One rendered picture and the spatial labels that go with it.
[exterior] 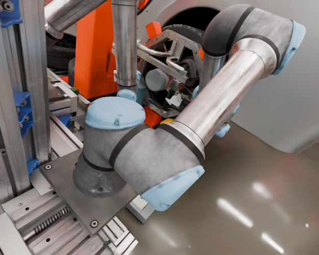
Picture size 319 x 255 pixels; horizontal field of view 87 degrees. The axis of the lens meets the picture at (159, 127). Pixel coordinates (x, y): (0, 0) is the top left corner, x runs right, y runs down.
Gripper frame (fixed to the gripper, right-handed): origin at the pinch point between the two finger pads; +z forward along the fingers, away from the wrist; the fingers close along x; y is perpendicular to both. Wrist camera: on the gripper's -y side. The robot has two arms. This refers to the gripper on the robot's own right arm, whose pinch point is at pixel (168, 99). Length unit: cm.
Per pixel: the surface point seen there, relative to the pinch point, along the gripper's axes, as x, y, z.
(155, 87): -6.0, -0.8, 14.0
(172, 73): -1.5, 13.6, 4.9
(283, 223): -78, -83, -130
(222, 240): -16, -83, -81
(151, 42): -21.3, 17.7, 36.7
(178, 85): 1.5, 10.7, -2.3
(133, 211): 20, -79, -18
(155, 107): -20.6, -21.4, 16.1
